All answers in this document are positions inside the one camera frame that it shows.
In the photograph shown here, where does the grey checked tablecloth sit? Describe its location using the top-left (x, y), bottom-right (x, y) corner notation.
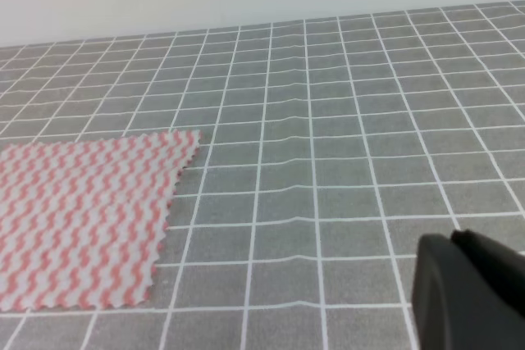
top-left (1, 2), bottom-right (524, 349)

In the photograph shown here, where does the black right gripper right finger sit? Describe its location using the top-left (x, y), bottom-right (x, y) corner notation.
top-left (450, 230), bottom-right (524, 305)

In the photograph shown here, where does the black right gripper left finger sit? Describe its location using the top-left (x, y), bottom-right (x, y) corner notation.
top-left (412, 234), bottom-right (524, 349)

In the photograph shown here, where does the pink white wavy towel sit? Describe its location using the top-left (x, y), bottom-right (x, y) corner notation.
top-left (1, 130), bottom-right (201, 311)

